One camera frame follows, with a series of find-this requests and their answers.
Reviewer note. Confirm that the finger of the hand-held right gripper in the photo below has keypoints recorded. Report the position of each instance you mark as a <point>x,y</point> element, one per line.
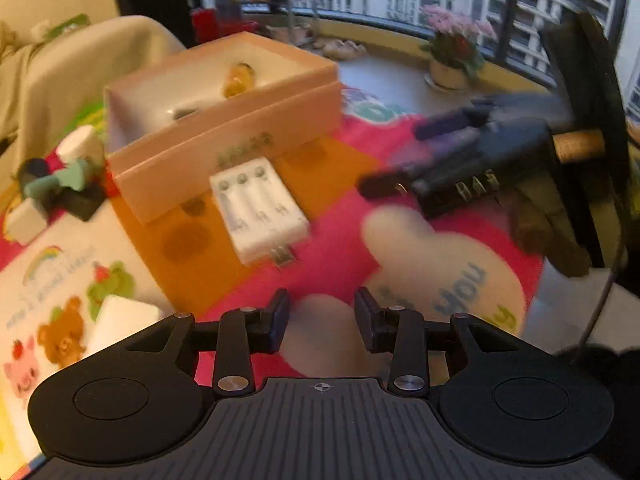
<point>450,122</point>
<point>385,185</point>

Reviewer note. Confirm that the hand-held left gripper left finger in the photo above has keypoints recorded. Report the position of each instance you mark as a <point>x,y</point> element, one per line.
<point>280,316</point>

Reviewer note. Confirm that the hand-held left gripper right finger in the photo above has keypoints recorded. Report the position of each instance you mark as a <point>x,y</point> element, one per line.
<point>364,317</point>

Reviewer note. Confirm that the white battery charger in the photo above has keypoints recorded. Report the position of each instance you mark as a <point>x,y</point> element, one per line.
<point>260,220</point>

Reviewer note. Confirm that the white power adapter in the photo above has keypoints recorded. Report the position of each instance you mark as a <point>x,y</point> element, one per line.
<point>120,320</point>

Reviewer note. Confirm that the pink cardboard box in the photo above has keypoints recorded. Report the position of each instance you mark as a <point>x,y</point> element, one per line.
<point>175,175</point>

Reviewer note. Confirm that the white cylinder device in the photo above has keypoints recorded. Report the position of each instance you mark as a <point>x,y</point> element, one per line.
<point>80,142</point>

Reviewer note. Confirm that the person's right hand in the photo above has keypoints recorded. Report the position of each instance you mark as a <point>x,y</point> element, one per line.
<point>555,245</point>

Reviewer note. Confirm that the colourful printed play mat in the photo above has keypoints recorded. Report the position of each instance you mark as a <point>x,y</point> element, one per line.
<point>350,170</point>

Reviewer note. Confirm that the potted pink flowers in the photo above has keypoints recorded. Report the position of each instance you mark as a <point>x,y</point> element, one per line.
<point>450,72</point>

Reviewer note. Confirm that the metal storage rack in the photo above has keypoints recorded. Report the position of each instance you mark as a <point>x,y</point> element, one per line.
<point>280,5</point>

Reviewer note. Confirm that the black square case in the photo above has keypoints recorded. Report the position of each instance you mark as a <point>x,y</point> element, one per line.
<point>80,205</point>

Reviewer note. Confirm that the red bucket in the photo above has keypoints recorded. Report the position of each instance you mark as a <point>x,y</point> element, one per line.
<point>205,25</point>

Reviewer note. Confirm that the white cube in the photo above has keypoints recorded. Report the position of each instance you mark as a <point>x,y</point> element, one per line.
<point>27,220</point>

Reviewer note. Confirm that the black cylinder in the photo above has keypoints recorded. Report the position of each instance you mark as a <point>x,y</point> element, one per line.
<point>32,170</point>

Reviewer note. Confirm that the beige sofa cover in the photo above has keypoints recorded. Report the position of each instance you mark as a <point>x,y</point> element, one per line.
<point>75,65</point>

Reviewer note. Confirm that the green frog plush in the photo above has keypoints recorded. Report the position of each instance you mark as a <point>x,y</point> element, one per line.
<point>67,26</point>

